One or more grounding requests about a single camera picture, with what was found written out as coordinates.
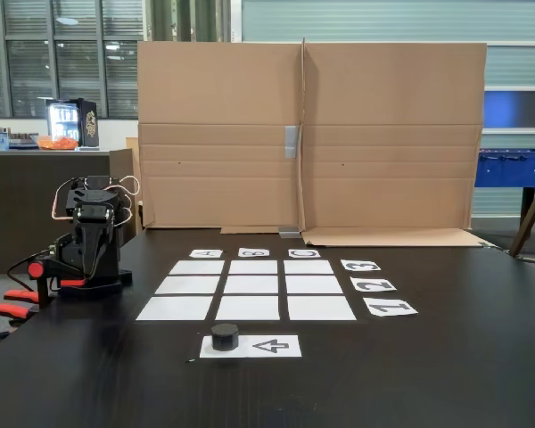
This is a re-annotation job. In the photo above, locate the black round token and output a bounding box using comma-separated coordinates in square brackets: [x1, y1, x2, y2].
[210, 323, 241, 353]

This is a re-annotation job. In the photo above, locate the white paper grid square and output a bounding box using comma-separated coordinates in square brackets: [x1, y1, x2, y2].
[285, 276, 343, 295]
[154, 276, 221, 295]
[136, 296, 214, 321]
[223, 276, 279, 295]
[228, 259, 278, 275]
[215, 296, 281, 321]
[284, 259, 335, 275]
[169, 259, 226, 275]
[287, 296, 357, 321]

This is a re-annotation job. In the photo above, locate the red and black clamp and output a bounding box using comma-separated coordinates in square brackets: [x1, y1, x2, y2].
[0, 254, 90, 343]

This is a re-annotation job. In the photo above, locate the dark brown counter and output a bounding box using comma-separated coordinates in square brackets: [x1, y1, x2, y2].
[0, 149, 112, 276]

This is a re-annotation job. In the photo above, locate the bowl of orange snacks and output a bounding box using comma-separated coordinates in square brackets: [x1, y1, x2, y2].
[29, 135, 80, 152]

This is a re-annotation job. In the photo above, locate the black mini fridge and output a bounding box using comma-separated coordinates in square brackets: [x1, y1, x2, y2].
[45, 97, 101, 148]

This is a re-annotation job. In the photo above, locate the large brown cardboard panel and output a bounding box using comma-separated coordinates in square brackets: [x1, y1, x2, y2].
[300, 37, 495, 248]
[136, 40, 305, 235]

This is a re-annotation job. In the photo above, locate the white paper sheet with arrow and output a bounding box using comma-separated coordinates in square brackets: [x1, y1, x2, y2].
[199, 334, 303, 359]

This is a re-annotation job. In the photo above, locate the paper sheet with number 3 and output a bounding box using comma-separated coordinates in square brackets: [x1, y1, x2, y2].
[340, 259, 382, 272]

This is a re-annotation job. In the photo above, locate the paper sheet with number 2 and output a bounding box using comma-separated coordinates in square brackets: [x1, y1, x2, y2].
[350, 277, 398, 293]

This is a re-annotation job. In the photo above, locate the paper sheet with number 1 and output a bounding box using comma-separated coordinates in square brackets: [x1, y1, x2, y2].
[363, 299, 419, 317]

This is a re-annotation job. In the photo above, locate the blue foosball table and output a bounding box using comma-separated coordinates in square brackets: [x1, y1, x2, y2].
[474, 148, 535, 233]

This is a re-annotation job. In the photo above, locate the brown wooden stand leg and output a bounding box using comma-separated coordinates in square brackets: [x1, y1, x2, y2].
[508, 167, 535, 258]

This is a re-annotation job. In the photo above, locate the pink white servo cable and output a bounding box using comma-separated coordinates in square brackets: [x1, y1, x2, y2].
[114, 175, 142, 225]
[52, 177, 80, 222]

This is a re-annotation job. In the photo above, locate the black power cable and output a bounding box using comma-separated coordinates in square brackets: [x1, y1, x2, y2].
[6, 251, 57, 293]

